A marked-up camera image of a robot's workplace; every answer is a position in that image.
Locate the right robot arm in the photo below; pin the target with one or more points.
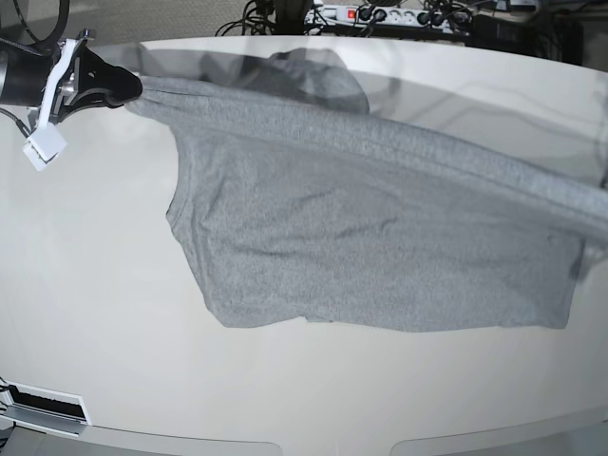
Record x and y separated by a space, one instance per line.
25 68

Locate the black power adapter brick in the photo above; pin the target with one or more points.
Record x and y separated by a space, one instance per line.
501 35

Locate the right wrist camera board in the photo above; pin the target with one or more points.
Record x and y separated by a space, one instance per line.
43 145

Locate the white power strip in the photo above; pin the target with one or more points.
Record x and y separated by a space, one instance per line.
443 16

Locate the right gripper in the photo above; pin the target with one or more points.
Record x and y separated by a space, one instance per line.
89 82

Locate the grey t-shirt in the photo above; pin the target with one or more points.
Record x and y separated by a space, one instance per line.
292 200

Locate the table cable grommet slot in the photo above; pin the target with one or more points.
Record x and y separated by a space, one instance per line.
44 410

